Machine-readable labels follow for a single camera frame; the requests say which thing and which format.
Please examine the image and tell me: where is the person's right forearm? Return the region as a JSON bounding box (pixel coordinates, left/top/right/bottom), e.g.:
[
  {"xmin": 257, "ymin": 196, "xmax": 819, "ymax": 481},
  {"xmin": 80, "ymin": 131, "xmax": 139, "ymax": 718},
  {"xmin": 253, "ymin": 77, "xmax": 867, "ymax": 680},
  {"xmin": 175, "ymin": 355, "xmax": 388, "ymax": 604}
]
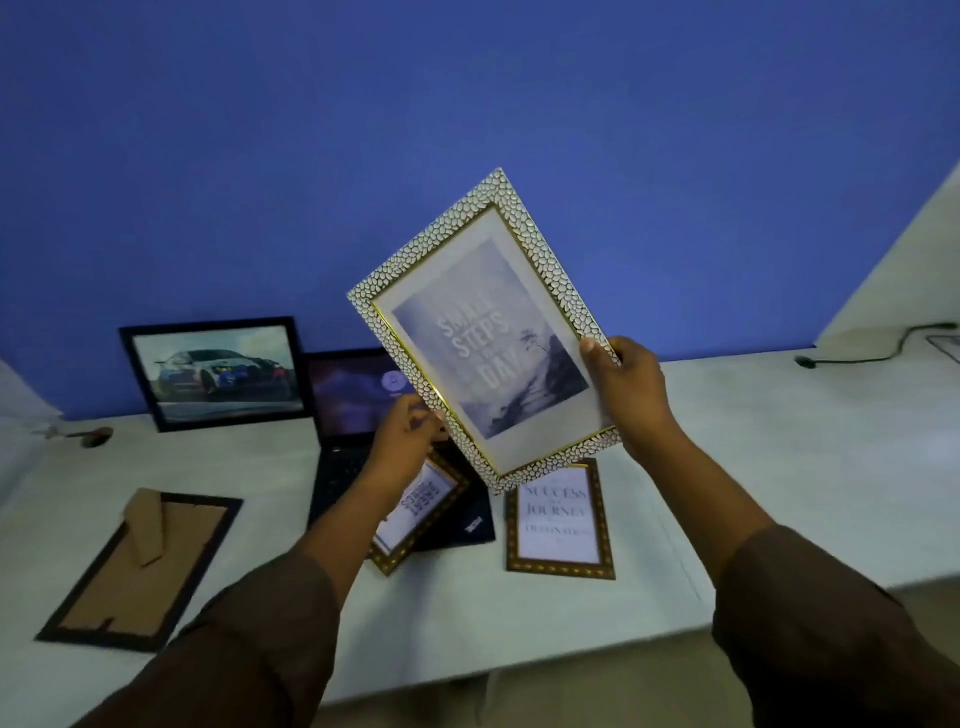
[{"xmin": 636, "ymin": 431, "xmax": 960, "ymax": 728}]

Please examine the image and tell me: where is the person's left hand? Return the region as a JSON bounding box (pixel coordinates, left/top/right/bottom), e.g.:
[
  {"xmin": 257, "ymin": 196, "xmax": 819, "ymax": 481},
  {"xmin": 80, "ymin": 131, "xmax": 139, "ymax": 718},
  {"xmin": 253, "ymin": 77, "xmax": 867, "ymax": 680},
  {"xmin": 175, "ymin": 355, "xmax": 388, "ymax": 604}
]
[{"xmin": 372, "ymin": 393, "xmax": 451, "ymax": 490}]

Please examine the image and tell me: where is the black frame with cardboard back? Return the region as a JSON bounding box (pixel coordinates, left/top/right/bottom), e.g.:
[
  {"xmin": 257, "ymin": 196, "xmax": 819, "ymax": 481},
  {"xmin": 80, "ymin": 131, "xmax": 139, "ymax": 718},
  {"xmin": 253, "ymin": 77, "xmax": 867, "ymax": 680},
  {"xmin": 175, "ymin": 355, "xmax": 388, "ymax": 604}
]
[{"xmin": 34, "ymin": 487, "xmax": 245, "ymax": 654}]

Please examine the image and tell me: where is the brown gold framed text print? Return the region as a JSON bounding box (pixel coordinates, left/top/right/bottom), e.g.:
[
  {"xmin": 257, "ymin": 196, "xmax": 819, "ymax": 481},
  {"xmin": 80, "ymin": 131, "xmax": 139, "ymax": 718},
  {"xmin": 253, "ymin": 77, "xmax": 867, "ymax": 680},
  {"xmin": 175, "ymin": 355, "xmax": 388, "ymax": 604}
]
[
  {"xmin": 366, "ymin": 450, "xmax": 472, "ymax": 578},
  {"xmin": 504, "ymin": 457, "xmax": 617, "ymax": 582}
]

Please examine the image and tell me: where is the black power cable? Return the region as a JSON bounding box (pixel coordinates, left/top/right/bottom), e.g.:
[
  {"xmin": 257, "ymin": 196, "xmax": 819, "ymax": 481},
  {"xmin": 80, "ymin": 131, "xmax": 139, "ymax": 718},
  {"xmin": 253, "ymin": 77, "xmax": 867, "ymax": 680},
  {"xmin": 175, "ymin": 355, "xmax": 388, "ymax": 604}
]
[{"xmin": 794, "ymin": 321, "xmax": 960, "ymax": 369}]

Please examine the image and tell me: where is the person's right hand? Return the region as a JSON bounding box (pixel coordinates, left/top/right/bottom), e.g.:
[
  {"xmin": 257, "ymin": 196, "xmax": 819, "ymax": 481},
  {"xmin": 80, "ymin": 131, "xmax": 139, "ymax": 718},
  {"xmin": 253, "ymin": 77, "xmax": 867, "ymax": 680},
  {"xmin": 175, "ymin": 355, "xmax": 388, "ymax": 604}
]
[{"xmin": 579, "ymin": 336, "xmax": 681, "ymax": 461}]

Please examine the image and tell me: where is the white gold pebbled picture frame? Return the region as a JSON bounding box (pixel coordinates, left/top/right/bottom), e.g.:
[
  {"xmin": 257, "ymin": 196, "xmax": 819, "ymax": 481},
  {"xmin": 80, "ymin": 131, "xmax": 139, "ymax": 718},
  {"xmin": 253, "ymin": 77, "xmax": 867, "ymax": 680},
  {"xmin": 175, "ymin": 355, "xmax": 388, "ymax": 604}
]
[{"xmin": 347, "ymin": 168, "xmax": 624, "ymax": 496}]

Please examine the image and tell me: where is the small brown tool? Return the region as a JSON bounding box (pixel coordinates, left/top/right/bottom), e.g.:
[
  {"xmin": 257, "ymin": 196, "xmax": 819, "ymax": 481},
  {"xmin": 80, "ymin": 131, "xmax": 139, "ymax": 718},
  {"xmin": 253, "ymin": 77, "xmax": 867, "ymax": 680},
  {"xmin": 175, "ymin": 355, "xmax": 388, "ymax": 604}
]
[{"xmin": 43, "ymin": 425, "xmax": 115, "ymax": 450}]

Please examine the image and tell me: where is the black laptop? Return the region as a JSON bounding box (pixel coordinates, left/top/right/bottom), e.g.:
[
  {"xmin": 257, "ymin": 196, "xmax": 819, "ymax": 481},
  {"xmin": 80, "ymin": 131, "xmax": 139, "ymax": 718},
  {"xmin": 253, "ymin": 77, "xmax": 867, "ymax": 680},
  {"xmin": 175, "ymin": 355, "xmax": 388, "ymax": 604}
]
[{"xmin": 305, "ymin": 347, "xmax": 497, "ymax": 553}]

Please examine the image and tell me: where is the black framed car picture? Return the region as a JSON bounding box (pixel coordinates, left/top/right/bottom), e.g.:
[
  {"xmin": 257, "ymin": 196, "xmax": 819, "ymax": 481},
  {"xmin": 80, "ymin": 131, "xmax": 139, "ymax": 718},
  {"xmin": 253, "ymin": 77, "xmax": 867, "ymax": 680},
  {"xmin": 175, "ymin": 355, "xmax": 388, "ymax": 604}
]
[{"xmin": 118, "ymin": 316, "xmax": 313, "ymax": 434}]

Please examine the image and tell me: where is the person's left forearm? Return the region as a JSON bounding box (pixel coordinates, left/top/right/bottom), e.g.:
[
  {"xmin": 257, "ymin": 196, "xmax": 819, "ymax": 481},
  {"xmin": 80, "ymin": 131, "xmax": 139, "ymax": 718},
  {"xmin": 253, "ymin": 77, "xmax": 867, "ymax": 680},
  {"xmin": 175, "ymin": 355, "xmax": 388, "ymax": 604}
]
[{"xmin": 73, "ymin": 474, "xmax": 408, "ymax": 728}]

